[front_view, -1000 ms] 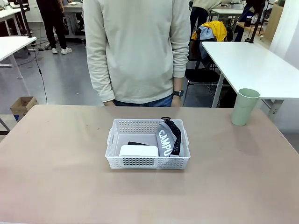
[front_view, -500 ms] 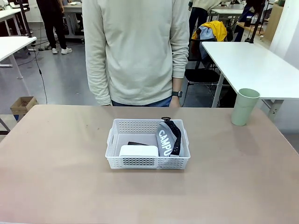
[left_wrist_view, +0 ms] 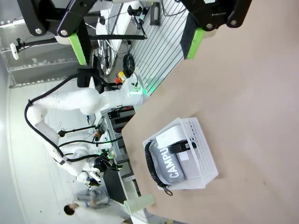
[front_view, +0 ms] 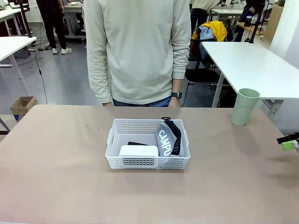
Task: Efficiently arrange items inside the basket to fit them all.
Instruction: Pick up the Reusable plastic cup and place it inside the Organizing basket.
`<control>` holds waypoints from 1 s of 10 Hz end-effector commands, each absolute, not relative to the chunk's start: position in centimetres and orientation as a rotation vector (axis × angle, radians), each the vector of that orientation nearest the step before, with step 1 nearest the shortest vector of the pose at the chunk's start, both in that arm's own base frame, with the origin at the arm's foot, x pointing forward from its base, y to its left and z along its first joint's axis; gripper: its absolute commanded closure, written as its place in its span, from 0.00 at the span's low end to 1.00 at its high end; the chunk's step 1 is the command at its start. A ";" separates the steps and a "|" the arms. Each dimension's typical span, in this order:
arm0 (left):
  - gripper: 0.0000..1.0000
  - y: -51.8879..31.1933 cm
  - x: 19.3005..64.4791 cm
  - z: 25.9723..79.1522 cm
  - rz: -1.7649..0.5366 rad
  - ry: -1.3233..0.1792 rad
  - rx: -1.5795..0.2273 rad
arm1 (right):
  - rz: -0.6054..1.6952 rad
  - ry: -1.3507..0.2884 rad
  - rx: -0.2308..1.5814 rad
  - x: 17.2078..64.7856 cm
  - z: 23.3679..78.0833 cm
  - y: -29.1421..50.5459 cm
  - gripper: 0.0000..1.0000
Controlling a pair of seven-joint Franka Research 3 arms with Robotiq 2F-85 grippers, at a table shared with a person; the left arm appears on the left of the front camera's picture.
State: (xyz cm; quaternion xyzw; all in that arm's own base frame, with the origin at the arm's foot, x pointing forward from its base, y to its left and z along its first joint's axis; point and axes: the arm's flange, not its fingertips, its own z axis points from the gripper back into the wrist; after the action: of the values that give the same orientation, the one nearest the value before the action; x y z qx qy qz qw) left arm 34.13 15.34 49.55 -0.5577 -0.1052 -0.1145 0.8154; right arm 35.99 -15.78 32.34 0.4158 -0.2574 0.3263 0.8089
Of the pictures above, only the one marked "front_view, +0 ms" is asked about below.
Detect person's right forearm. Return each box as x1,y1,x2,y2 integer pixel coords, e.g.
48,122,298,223
86,53,112,104

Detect white rectangular box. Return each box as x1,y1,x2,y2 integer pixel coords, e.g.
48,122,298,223
119,145,159,158

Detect black stand pole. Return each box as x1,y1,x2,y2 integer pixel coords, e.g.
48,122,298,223
248,0,266,44
17,0,33,38

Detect wooden cabinet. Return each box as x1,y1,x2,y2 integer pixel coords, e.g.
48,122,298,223
265,4,285,42

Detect white perforated plastic basket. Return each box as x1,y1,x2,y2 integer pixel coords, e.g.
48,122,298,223
104,118,191,170

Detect bystander in black clothes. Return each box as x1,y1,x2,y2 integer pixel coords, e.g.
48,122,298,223
36,0,73,55

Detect person in beige sweater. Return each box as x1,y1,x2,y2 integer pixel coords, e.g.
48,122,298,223
83,0,192,108

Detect yellow jacket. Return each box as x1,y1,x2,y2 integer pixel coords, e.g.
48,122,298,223
191,20,228,42

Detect pale green plastic cup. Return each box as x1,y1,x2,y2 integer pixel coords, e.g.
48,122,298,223
231,88,261,126

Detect bystander in blue clothes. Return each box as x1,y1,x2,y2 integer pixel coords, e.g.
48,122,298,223
233,0,256,42

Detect black stapler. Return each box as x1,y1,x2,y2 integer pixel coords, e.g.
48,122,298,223
127,140,151,147

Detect white table with slanted legs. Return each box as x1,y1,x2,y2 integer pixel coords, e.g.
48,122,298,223
0,36,37,80

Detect grey pouch with CAMPUS print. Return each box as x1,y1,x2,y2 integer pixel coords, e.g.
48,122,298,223
155,116,183,157

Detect black floor cable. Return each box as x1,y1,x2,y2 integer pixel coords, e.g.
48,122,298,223
34,44,49,105

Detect bystander in beige top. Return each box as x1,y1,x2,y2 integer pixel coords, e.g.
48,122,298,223
189,0,221,35

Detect black chair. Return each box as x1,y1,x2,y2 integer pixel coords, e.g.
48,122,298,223
184,39,225,103

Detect brown cardboard box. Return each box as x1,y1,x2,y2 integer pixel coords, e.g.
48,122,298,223
10,96,39,115

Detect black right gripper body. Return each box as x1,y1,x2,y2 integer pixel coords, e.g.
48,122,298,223
277,131,299,145

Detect grey-legged workbench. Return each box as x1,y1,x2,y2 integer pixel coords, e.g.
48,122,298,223
63,2,86,45

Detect person's left forearm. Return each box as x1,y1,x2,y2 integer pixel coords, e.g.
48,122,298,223
171,52,190,94

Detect large white side table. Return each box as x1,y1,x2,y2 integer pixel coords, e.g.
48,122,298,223
201,41,299,117

